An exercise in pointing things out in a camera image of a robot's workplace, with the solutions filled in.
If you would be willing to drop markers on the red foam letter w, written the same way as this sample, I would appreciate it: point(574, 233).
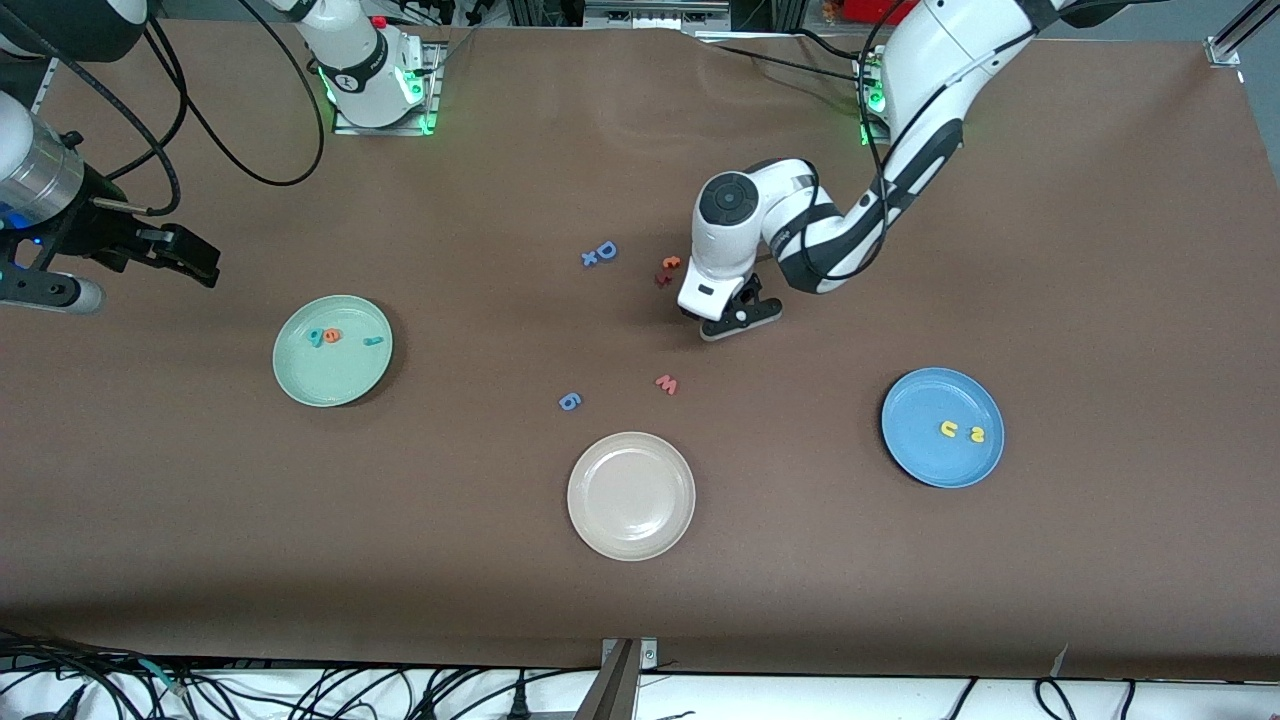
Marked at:
point(667, 385)

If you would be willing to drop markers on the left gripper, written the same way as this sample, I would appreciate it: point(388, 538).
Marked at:
point(688, 313)

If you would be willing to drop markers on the brown table cover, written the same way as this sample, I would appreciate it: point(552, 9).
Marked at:
point(640, 600)

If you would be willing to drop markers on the silver metal box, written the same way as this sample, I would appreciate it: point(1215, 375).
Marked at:
point(655, 15)

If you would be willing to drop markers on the aluminium profile post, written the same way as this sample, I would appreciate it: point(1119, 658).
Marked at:
point(615, 690)

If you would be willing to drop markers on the blue foam letter g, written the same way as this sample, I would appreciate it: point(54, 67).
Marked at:
point(563, 400)

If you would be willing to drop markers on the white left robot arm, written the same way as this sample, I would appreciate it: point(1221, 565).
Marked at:
point(950, 60)

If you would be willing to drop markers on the aluminium frame corner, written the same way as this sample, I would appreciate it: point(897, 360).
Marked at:
point(1235, 35)

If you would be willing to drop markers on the blue foam letter D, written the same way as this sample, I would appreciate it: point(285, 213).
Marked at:
point(611, 254)

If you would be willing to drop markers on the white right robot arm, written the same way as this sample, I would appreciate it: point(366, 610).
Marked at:
point(365, 70)

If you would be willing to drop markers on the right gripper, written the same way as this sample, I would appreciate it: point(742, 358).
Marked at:
point(88, 231)

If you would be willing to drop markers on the pale green plate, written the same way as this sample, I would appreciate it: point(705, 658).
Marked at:
point(330, 385)

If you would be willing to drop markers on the blue plate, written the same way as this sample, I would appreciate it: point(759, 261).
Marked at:
point(925, 455)

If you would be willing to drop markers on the red box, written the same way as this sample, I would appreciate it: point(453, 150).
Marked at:
point(855, 10)

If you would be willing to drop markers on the beige plate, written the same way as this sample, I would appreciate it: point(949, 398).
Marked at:
point(631, 496)

